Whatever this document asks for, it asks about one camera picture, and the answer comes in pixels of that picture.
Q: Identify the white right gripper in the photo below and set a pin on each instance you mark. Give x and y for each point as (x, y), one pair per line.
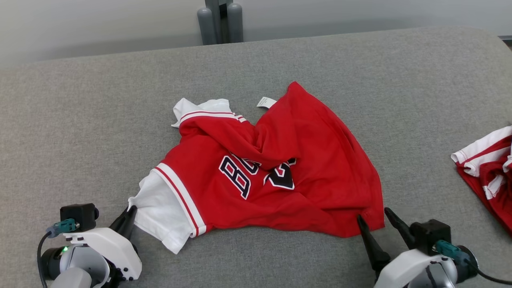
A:
(400, 270)

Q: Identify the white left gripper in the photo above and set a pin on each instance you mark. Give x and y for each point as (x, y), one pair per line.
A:
(116, 250)

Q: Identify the red white basketball jersey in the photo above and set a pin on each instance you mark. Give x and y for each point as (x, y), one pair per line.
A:
(312, 180)

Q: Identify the red white basketball shorts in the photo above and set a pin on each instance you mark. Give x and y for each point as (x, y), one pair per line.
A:
(496, 172)

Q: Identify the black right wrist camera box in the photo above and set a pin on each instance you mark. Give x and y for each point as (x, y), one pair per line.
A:
(432, 236)

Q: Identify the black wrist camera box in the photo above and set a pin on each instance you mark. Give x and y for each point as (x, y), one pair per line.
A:
(80, 216)
(432, 236)

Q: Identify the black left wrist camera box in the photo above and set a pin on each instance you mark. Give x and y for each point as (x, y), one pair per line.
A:
(80, 216)

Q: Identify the grey cylindrical post foot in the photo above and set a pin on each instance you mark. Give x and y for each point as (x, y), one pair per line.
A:
(236, 24)
(205, 28)

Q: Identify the grey metal partition post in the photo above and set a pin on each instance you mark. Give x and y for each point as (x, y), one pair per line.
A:
(220, 20)

